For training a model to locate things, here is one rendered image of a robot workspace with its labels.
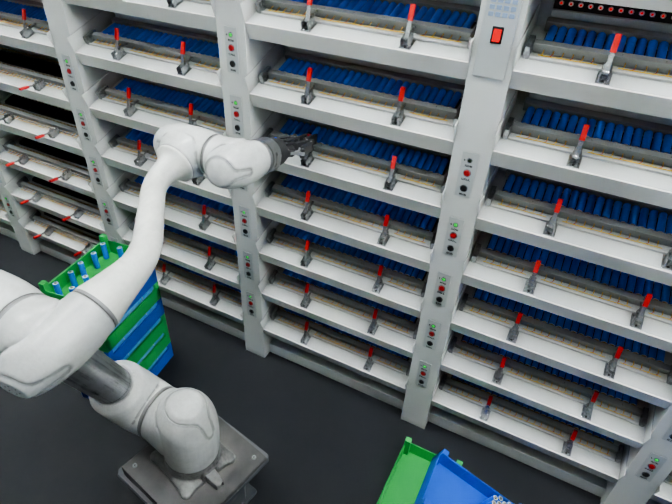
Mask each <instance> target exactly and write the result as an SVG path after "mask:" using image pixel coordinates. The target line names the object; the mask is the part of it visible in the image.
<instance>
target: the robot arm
mask: <svg viewBox="0 0 672 504"><path fill-rule="evenodd" d="M307 134H311V132H308V133H305V134H302V135H299V136H297V134H293V137H290V135H285V136H280V137H270V138H269V137H261V138H257V139H253V140H245V139H244V138H233V137H227V136H222V135H219V134H216V133H214V132H212V131H210V130H207V129H205V128H201V127H198V126H194V125H189V124H183V123H172V124H167V125H165V126H162V127H161V128H160V129H159V130H158V131H157V132H156V134H155V136H154V140H153V146H154V150H155V152H156V154H157V158H158V159H157V161H156V162H155V164H154V165H153V166H152V168H151V169H150V170H149V172H148V173H147V175H146V177H145V179H144V181H143V183H142V187H141V190H140V195H139V201H138V207H137V213H136V219H135V225H134V231H133V236H132V240H131V243H130V245H129V247H128V249H127V250H126V252H125V253H124V254H123V255H122V257H120V258H119V259H118V260H117V261H116V262H115V263H113V264H112V265H111V266H109V267H108V268H106V269H105V270H103V271H102V272H100V273H99V274H97V275H96V276H94V277H93V278H91V279H90V280H88V281H86V282H85V283H83V284H82V285H80V286H78V287H77V288H75V289H74V290H73V291H72V292H70V293H69V294H68V295H66V296H65V297H64V298H62V299H61V300H59V299H56V298H52V297H49V296H47V295H45V294H43V293H42V292H41V291H40V290H39V289H37V288H36V287H34V286H33V285H31V284H30V283H28V282H26V281H24V280H23V279H21V278H19V277H17V276H15V275H12V274H10V273H8V272H6V271H3V270H1V269H0V386H1V387H2V388H3V389H5V390H6V391H8V392H10V393H11V394H13V395H16V396H18V397H21V398H25V399H28V398H31V397H37V396H39V395H41V394H43V393H45V392H47V391H49V390H50V389H52V388H54V387H55V386H57V385H58V384H60V383H61V382H64V383H66V384H67V385H69V386H71V387H73V388H75V389H77V390H79V391H80V392H82V393H84V394H86V395H88V396H89V401H90V404H91V406H92V407H93V409H94V410H95V411H96V412H97V413H99V414H100V415H102V416H103V417H105V418H107V419H108V420H110V421H111V422H113V423H115V424H117V425H118V426H120V427H122V428H124V429H125V430H127V431H129V432H131V433H133V434H136V435H138V436H140V437H142V438H143V439H145V440H146V441H147V442H148V443H149V444H151V445H152V446H153V447H154V448H155V449H156V450H155V451H153V452H152V453H151V455H150V459H151V461H152V462H153V463H154V464H156V465H158V466H159V467H160V468H161V470H162V471H163V472H164V473H165V475H166V476H167V477H168V478H169V480H170V481H171V482H172V483H173V484H174V486H175V487H176V488H177V489H178V491H179V493H180V497H181V498H182V499H183V500H189V499H190V498H191V497H192V496H193V494H194V493H195V492H196V491H197V490H198V489H199V488H200V487H201V486H202V485H204V484H205V483H206V482H207V483H208V484H210V485H211V486H212V487H213V488H215V489H216V490H220V489H221V488H222V487H223V485H224V483H223V481H222V479H221V478H220V476H219V474H218V472H220V471H221V470H222V469H223V468H225V467H226V466H228V465H230V464H233V463H234V462H235V454H234V453H233V452H231V451H230V450H228V449H227V448H226V447H225V446H224V445H223V444H222V443H221V442H220V429H219V421H218V416H217V412H216V409H215V407H214V405H213V403H212V401H211V400H210V399H209V398H208V397H207V396H206V395H205V394H204V393H203V392H201V391H199V390H197V389H194V388H174V387H173V386H171V385H170V384H168V383H167V382H166V381H164V380H162V379H161V378H159V377H157V376H156V375H154V374H153V373H151V372H150V371H148V370H146V369H145V368H143V367H141V366H139V365H138V364H136V363H134V362H132V361H129V360H117V361H114V360H112V359H111V358H110V357H108V356H107V355H106V354H104V353H103V352H101V351H100V350H99V348H100V347H101V346H102V345H103V343H104V342H105V340H106V339H107V338H108V336H109V335H110V334H111V332H112V331H113V330H114V328H115V327H116V326H117V325H118V324H119V322H120V321H121V319H122V317H123V316H124V314H125V313H126V311H127V309H128V308H129V306H130V305H131V303H132V302H133V300H134V299H135V297H136V296H137V295H138V293H139V292H140V290H141V289H142V287H143V286H144V285H145V283H146V282H147V280H148V279H149V277H150V276H151V274H152V272H153V271H154V269H155V267H156V265H157V263H158V260H159V257H160V254H161V251H162V246H163V235H164V215H165V196H166V191H167V189H168V187H169V186H170V185H171V184H172V183H174V182H175V181H178V180H179V181H182V182H187V181H189V180H191V179H193V178H196V177H200V176H203V175H204V174H205V175H206V177H207V179H208V180H209V182H210V183H211V184H213V185H214V186H216V187H218V188H222V189H236V188H241V187H244V186H247V185H249V184H252V183H254V182H256V181H257V180H259V179H260V178H261V177H262V176H263V175H266V174H267V173H270V172H272V171H274V170H276V169H277V168H278V167H279V166H280V165H282V164H283V163H284V162H285V161H286V160H287V159H288V157H293V156H294V155H298V157H300V158H301V159H304V156H305V155H307V154H308V153H309V152H311V151H312V150H313V145H315V144H317V135H318V134H313V135H310V136H307Z"/></svg>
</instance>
